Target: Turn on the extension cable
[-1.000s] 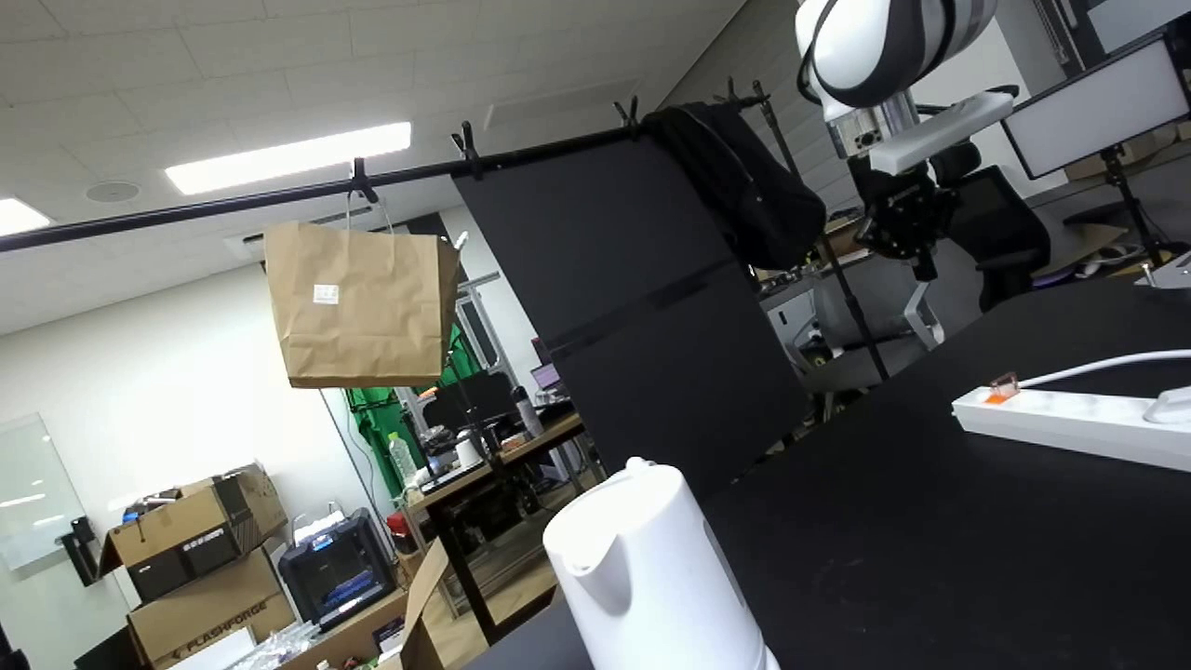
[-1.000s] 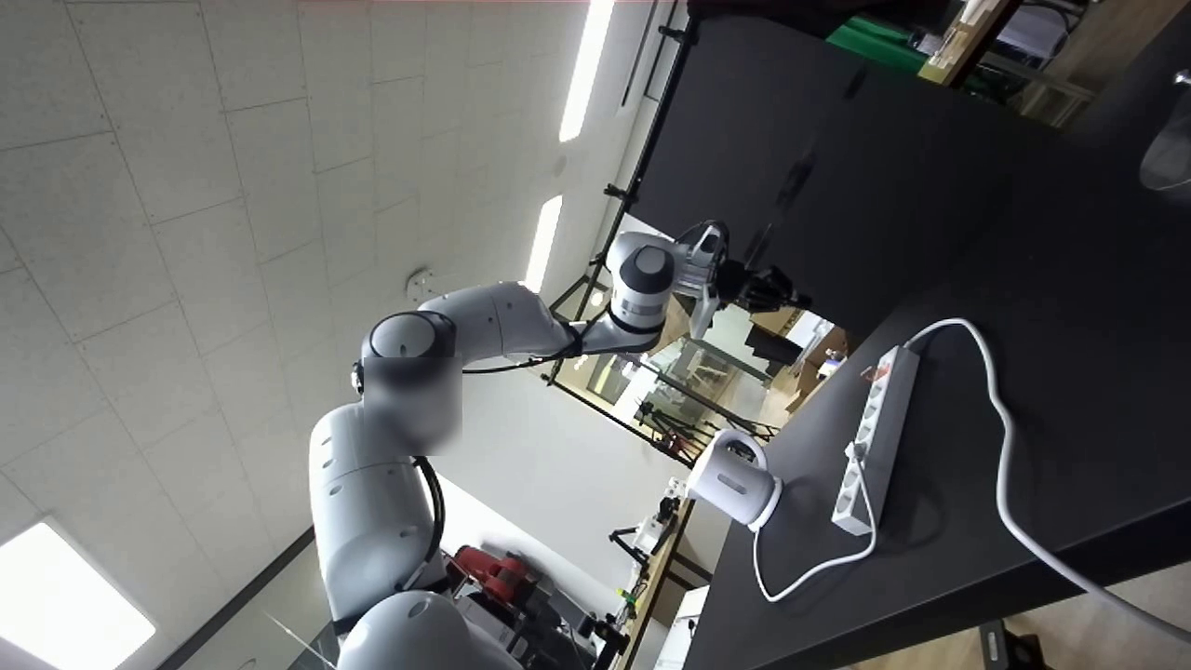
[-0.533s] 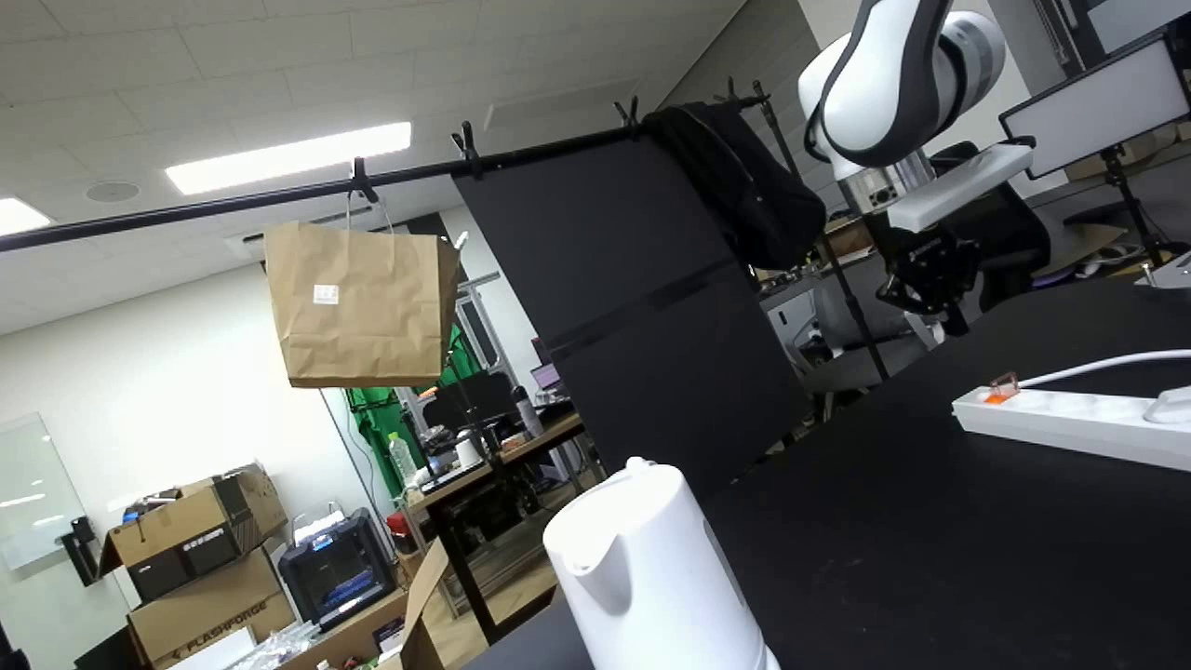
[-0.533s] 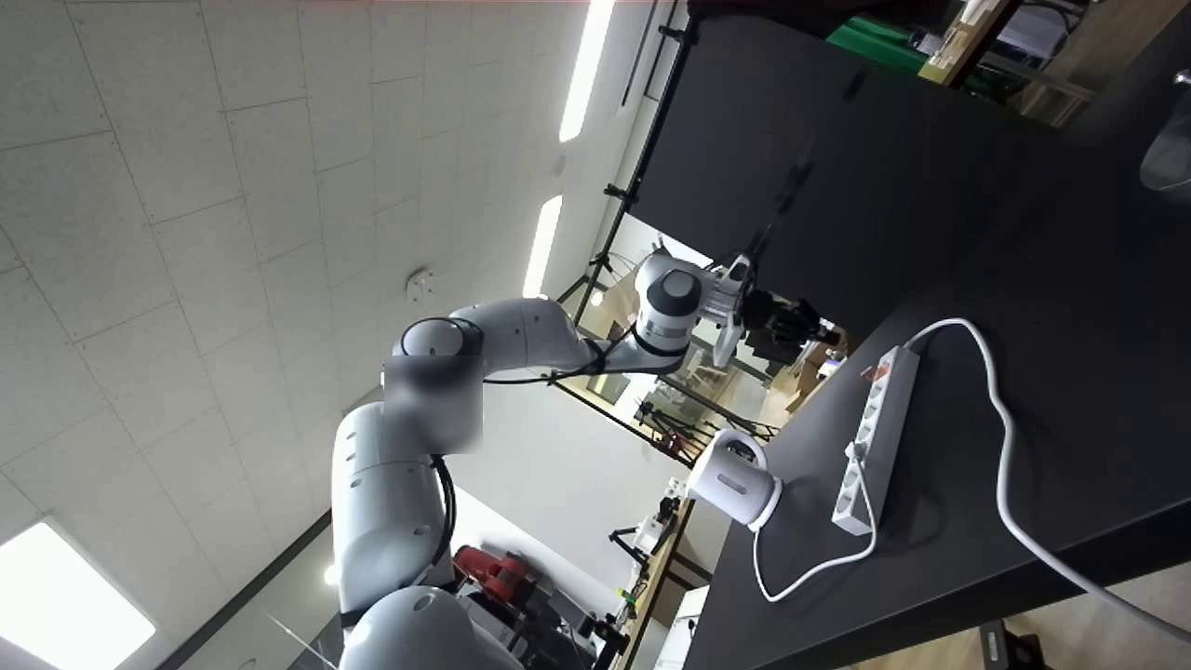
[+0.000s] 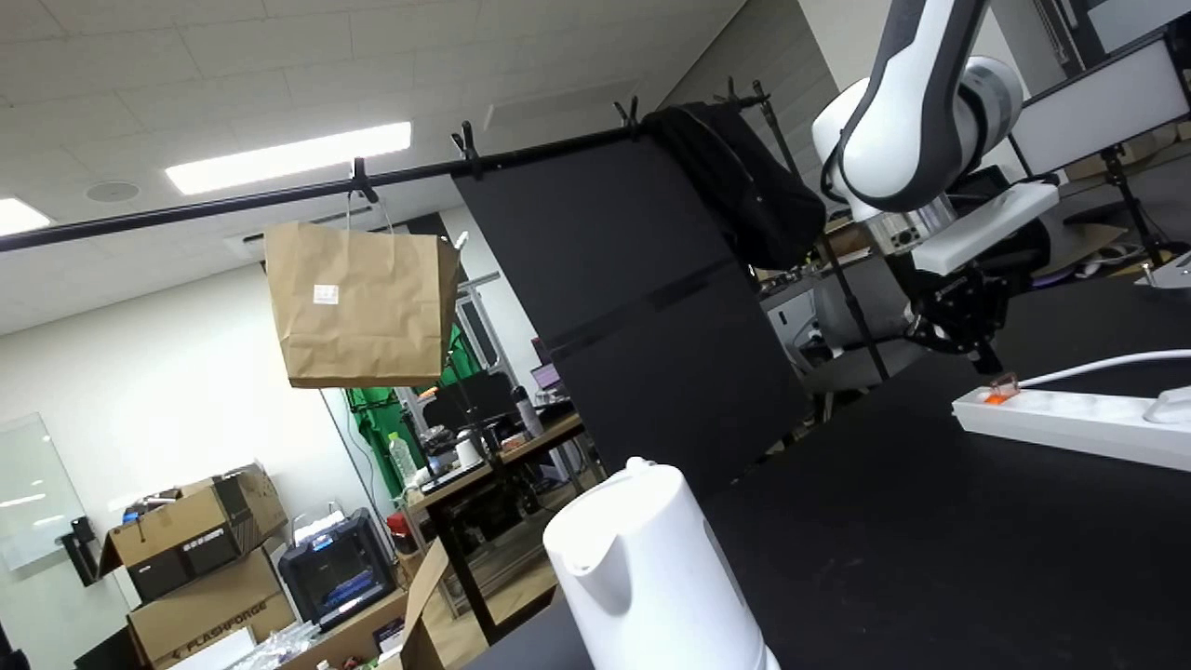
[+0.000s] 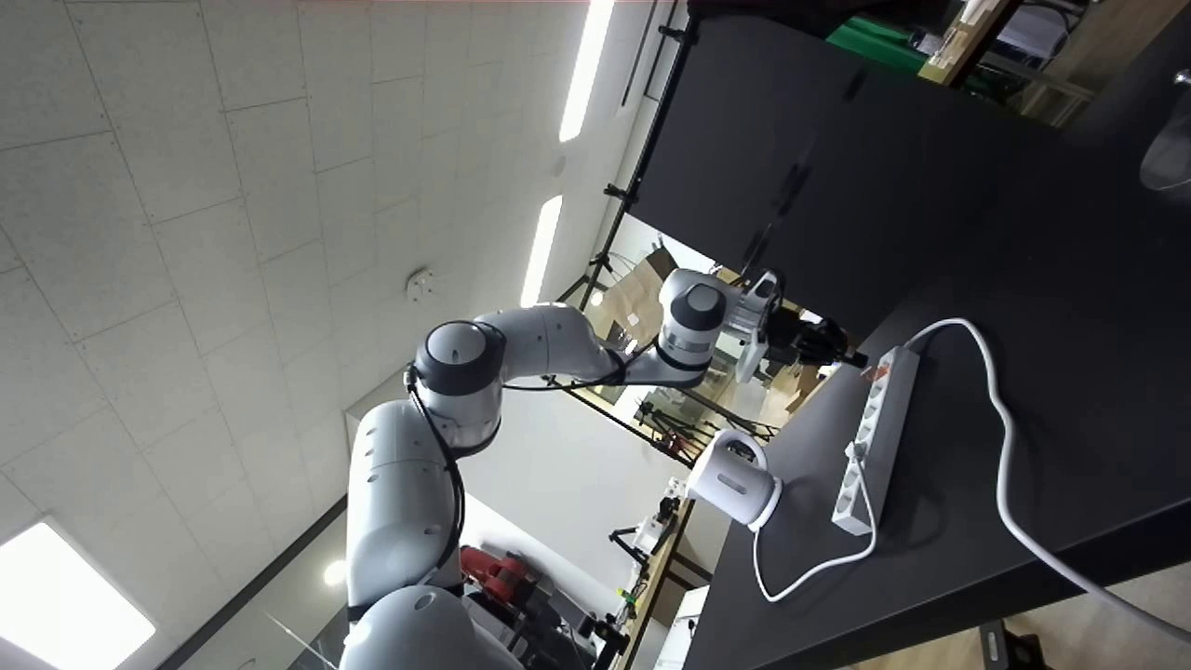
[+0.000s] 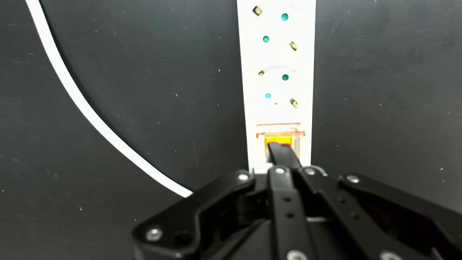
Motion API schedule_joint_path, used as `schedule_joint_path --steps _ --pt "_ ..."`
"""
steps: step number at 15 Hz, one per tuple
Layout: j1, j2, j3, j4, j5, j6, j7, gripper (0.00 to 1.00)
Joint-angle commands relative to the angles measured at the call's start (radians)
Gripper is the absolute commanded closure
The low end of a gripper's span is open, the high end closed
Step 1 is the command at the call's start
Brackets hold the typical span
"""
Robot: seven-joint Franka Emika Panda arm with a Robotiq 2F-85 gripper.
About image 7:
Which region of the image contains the white power strip cable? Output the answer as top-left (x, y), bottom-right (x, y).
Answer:
top-left (24, 0), bottom-right (195, 200)

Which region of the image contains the white power strip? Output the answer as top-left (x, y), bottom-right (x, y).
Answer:
top-left (235, 0), bottom-right (317, 177)

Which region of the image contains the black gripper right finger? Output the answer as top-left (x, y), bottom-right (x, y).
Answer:
top-left (281, 142), bottom-right (462, 260)

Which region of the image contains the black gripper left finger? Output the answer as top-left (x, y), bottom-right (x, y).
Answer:
top-left (131, 142), bottom-right (313, 260)

